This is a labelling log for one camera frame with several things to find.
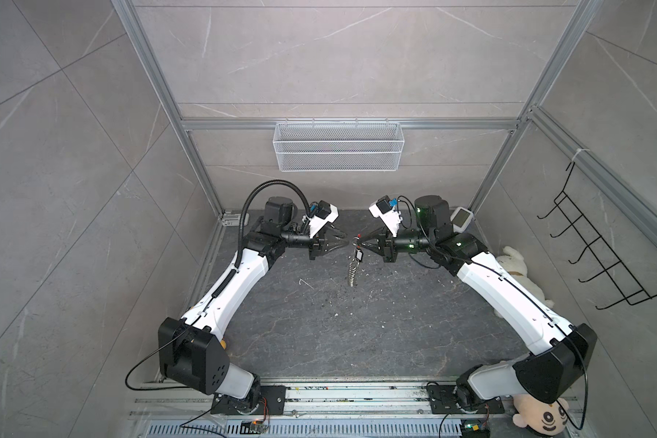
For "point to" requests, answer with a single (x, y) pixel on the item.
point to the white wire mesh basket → (335, 147)
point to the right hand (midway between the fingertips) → (359, 240)
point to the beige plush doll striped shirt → (540, 418)
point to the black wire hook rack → (633, 293)
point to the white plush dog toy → (514, 265)
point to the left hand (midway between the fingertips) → (346, 234)
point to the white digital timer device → (461, 218)
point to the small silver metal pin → (300, 279)
